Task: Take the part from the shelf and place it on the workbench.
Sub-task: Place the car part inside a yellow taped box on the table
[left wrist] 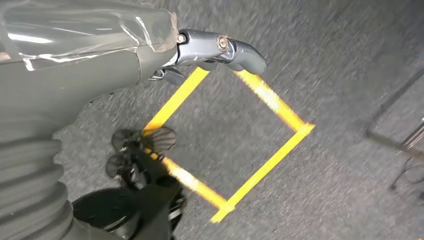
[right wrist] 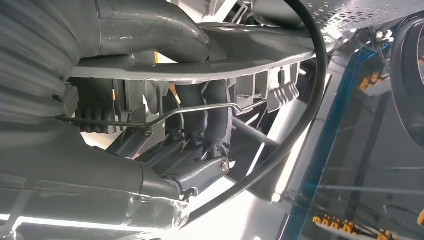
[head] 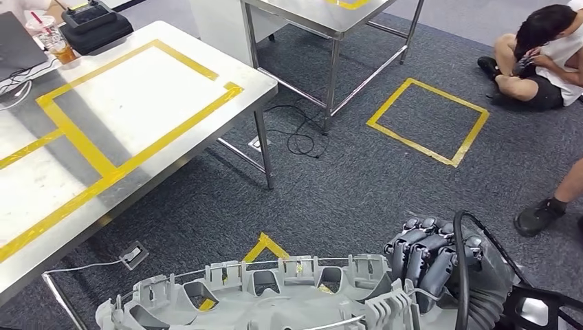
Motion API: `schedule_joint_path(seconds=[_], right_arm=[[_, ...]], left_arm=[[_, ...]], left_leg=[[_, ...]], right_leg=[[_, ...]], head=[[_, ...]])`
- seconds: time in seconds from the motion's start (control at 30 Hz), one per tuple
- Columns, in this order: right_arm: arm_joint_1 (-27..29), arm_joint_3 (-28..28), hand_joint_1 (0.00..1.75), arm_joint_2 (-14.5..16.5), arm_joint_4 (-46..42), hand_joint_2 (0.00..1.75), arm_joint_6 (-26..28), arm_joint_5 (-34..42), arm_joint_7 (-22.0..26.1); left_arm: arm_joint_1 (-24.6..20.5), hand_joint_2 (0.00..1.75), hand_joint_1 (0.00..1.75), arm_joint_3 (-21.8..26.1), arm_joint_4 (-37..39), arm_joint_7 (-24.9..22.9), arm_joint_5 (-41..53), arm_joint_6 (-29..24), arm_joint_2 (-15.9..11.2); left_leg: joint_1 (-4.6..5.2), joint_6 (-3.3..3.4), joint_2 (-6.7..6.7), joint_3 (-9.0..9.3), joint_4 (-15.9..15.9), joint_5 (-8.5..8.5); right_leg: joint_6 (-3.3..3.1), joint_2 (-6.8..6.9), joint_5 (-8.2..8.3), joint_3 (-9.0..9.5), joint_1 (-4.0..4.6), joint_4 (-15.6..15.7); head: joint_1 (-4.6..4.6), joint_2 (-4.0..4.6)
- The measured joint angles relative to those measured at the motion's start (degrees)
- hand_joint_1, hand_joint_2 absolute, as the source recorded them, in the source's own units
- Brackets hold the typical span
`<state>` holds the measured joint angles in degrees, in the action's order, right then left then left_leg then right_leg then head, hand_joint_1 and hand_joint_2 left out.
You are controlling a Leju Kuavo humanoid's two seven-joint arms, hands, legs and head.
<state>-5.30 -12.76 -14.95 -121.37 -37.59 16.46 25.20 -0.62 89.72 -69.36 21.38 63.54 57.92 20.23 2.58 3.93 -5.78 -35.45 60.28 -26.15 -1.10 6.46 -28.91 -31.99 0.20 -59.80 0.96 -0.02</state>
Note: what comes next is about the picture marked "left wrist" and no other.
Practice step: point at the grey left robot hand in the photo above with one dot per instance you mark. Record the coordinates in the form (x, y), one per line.
(66, 73)

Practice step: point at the black robot foot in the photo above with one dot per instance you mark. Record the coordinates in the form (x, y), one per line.
(142, 198)

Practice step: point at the yellow floor tape square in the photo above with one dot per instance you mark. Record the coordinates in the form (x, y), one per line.
(265, 169)

